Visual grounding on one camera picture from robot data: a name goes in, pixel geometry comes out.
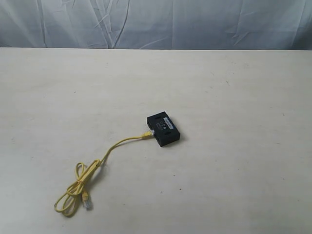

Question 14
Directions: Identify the black network switch box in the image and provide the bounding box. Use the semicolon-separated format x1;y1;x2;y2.
146;112;180;147

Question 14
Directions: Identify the yellow ethernet cable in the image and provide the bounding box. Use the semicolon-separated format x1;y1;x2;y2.
53;129;155;217

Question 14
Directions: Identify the white backdrop cloth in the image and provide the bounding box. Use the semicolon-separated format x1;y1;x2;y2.
0;0;312;50

